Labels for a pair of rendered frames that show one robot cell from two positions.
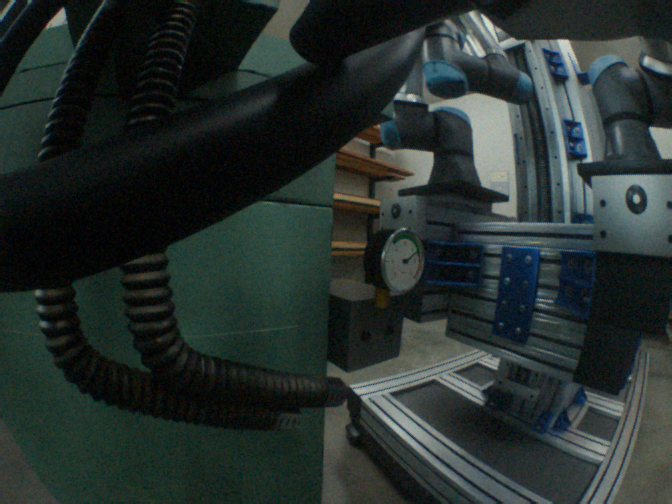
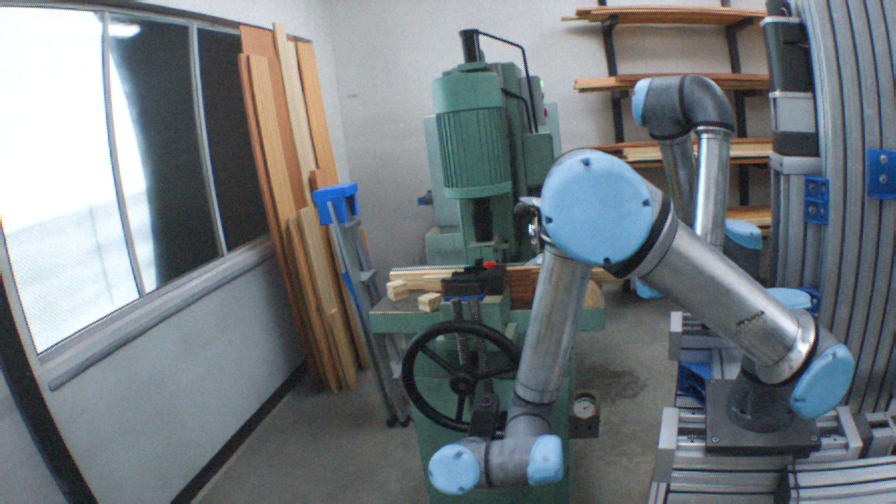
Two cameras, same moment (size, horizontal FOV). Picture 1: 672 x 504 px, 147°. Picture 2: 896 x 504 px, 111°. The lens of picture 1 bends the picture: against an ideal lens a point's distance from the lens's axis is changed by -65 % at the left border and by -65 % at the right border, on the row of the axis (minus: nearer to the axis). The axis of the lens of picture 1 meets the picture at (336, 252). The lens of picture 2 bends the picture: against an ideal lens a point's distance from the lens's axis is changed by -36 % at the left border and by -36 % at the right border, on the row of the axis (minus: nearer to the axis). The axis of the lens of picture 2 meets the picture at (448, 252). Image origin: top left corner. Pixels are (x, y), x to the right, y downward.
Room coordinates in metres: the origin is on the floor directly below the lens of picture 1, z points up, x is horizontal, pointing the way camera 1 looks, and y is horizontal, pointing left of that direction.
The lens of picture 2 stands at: (-0.54, -0.63, 1.34)
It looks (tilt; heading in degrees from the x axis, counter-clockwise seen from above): 14 degrees down; 52
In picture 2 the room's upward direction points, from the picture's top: 7 degrees counter-clockwise
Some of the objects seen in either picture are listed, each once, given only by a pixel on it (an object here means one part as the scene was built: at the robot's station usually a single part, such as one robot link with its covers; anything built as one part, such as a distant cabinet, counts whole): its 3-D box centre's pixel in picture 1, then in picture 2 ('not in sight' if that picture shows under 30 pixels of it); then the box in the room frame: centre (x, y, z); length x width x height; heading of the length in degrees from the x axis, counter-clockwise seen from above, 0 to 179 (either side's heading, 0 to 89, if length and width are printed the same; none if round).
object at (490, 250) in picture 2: not in sight; (487, 253); (0.32, 0.29, 0.99); 0.14 x 0.07 x 0.09; 35
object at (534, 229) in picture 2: not in sight; (535, 232); (0.48, 0.25, 1.02); 0.12 x 0.03 x 0.12; 35
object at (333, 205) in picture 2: not in sight; (367, 309); (0.41, 1.23, 0.58); 0.27 x 0.25 x 1.16; 131
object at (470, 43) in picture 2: not in sight; (472, 58); (0.41, 0.36, 1.54); 0.08 x 0.08 x 0.17; 35
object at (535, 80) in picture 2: not in sight; (533, 101); (0.64, 0.35, 1.40); 0.10 x 0.06 x 0.16; 35
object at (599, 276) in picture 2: not in sight; (522, 280); (0.35, 0.20, 0.92); 0.55 x 0.02 x 0.04; 125
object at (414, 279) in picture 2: not in sight; (492, 277); (0.32, 0.28, 0.93); 0.60 x 0.02 x 0.05; 125
